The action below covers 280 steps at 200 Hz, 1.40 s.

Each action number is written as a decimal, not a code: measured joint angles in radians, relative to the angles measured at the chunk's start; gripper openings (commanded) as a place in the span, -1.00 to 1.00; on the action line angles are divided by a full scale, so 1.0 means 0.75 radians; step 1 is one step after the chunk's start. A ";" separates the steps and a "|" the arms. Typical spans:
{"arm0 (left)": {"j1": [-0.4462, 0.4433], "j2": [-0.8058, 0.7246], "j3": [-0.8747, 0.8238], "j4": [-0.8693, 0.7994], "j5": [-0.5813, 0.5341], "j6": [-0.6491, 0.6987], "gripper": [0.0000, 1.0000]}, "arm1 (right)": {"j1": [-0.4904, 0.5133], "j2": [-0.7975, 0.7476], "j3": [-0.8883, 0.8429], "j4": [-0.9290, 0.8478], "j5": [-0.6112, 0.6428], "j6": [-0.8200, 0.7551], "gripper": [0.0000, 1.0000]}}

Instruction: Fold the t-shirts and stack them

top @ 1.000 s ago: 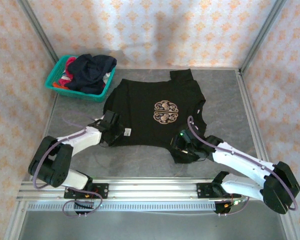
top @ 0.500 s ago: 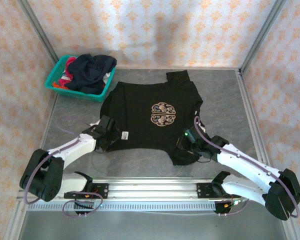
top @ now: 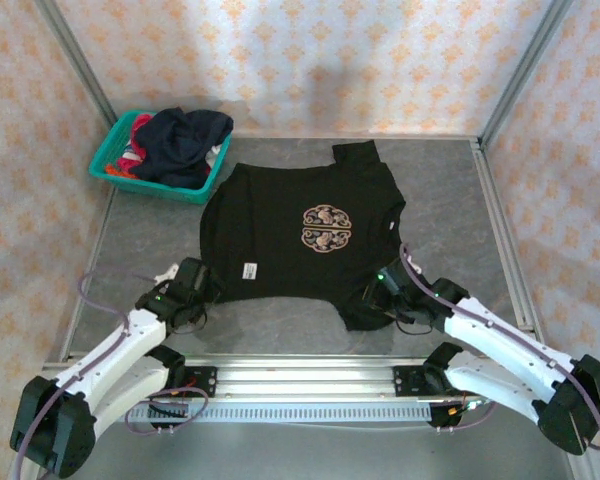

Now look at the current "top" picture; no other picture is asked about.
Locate black t-shirt with round print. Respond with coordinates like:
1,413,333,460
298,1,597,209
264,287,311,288
198,141,409,334

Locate teal plastic laundry basket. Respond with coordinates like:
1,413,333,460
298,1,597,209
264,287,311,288
88,110,234,205

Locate white cloth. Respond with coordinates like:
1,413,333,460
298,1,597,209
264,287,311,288
205,134,231,175

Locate navy blue t-shirt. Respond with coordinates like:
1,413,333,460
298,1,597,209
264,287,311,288
129,107,235,190

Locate red cloth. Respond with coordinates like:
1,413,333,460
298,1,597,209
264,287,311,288
122,113,155,174

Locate thin black right gripper cable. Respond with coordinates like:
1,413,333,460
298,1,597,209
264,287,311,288
393,307,432,338

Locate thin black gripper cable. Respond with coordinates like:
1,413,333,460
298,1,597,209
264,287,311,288
393,307,432,338
172,303,209,335

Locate thin black left gripper cable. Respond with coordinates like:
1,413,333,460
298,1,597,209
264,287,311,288
172,303,209,335

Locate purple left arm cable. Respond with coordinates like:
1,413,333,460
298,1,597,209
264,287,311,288
9,267,211,479

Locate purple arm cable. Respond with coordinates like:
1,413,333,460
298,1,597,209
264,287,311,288
399,241,600,451
9,267,211,479

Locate aluminium table side rail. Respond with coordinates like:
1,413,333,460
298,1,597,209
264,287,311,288
58,188,117,362
471,138,537,332

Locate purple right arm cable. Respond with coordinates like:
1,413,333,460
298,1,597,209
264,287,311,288
399,241,600,451

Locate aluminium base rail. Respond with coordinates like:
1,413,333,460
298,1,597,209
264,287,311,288
39,352,486,402

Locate small circuit board with wires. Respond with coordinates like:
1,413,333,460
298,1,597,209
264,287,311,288
448,398,487,419

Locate slotted grey cable duct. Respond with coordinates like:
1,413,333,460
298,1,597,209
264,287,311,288
128,399,434,426

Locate aluminium frame post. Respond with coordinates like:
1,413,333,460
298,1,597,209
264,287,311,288
478,0,575,151
33,0,120,130

